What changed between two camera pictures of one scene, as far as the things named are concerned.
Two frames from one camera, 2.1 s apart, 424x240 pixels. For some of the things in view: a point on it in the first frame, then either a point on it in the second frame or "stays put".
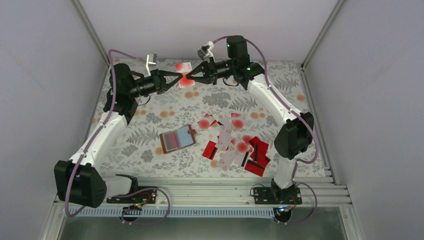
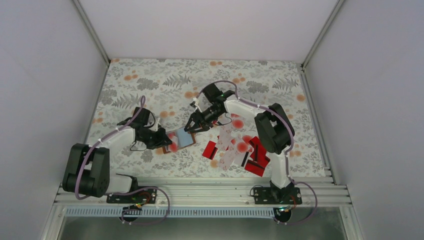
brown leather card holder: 181,137 stays put
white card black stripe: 241,158 stays put
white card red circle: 184,68 -> 174,146
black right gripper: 209,73 -> 205,125
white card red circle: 238,120 stays put
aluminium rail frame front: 316,191 stays put
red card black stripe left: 210,150 stays put
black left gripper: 160,74 -> 161,137
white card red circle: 242,147 stays put
